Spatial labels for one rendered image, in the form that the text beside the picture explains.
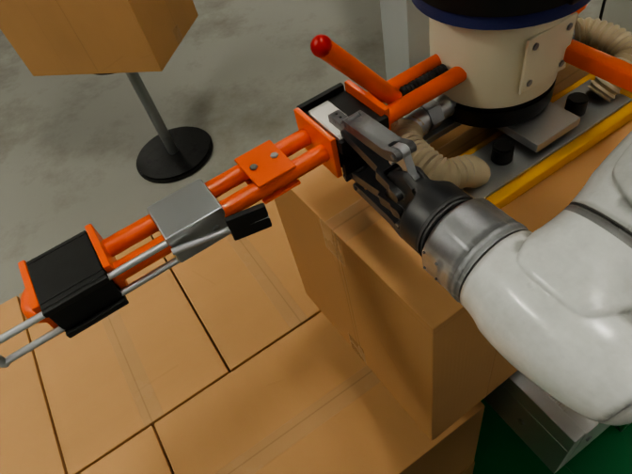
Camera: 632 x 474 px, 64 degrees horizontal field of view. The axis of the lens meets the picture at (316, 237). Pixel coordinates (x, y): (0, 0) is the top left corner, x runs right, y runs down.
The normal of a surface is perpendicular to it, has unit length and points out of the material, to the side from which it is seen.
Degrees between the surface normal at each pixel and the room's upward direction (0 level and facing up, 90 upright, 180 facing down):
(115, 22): 90
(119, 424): 0
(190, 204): 1
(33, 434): 0
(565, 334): 35
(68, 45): 90
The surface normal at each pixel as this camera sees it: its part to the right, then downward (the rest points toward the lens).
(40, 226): -0.18, -0.62
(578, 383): -0.69, 0.31
